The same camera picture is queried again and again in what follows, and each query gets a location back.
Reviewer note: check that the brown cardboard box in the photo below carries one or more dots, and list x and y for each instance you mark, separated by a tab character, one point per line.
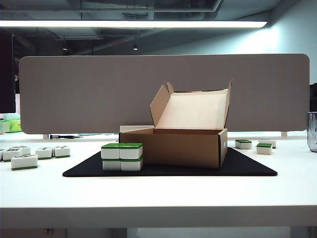
173	148

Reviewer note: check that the green white mahjong tile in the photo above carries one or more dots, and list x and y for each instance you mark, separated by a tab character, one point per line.
24	149
243	144
44	153
10	155
271	141
62	151
131	152
1	154
23	162
111	164
264	149
131	165
110	152

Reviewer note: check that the grey desk divider panel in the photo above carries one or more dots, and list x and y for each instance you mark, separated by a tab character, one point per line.
86	94

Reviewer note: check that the black rectangular mat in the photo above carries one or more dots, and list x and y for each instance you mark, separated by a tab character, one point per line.
235	166

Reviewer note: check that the long ceiling light strip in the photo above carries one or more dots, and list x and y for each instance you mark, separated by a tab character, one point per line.
148	24

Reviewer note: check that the black screwdriver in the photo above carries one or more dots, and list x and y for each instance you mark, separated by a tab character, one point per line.
62	136

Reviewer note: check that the white divider foot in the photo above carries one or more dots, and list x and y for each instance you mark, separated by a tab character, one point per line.
45	136
284	134

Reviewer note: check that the green white packaging bag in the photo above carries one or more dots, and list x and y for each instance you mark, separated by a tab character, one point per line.
11	126

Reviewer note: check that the round drawer lock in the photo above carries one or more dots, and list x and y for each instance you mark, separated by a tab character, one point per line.
48	231

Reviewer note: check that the black monitor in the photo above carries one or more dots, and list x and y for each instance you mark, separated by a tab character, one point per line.
7	74

